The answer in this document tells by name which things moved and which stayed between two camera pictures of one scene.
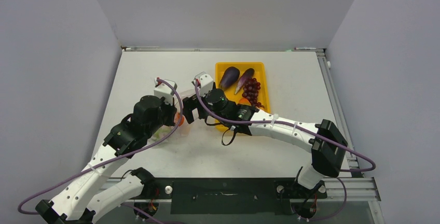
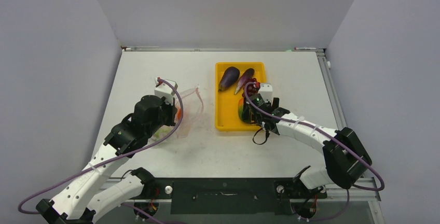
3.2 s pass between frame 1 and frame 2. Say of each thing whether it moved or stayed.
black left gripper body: stayed
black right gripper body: moved
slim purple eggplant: stayed
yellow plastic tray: stayed
